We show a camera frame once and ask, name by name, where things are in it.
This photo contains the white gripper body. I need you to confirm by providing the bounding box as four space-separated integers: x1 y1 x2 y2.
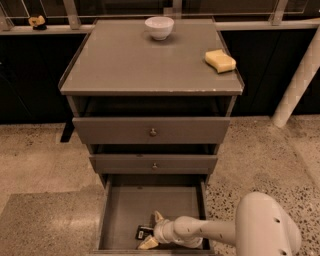
154 218 203 248

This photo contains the black rxbar chocolate bar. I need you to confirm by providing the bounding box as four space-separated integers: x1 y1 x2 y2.
135 225 154 240

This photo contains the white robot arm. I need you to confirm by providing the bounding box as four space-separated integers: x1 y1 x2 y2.
138 192 302 256

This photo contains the grey open bottom drawer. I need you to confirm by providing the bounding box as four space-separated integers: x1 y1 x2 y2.
91 174 216 256

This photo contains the round middle drawer knob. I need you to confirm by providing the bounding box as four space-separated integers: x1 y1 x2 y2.
151 163 158 170

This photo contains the round drawer knob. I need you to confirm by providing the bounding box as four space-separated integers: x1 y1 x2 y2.
149 128 157 137
151 163 158 170

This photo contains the grey middle drawer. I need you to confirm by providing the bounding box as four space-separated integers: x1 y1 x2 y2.
89 154 217 174

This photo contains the round top drawer knob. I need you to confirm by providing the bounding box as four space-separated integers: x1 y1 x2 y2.
149 128 157 137

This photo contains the grey top drawer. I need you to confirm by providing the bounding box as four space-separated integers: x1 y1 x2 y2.
73 117 230 144

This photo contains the grey drawer cabinet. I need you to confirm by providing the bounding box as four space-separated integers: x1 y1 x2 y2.
57 17 245 188

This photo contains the yellow sponge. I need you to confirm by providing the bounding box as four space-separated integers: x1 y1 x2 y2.
205 49 236 73

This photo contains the white ceramic bowl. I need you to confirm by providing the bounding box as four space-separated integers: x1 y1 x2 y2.
145 16 174 40

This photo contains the small yellow black object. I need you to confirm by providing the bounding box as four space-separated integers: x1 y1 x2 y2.
28 15 47 30

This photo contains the white diagonal post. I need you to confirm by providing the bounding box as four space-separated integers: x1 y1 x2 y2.
272 27 320 128

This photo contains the metal railing frame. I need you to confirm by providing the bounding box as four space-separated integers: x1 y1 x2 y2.
0 0 320 34

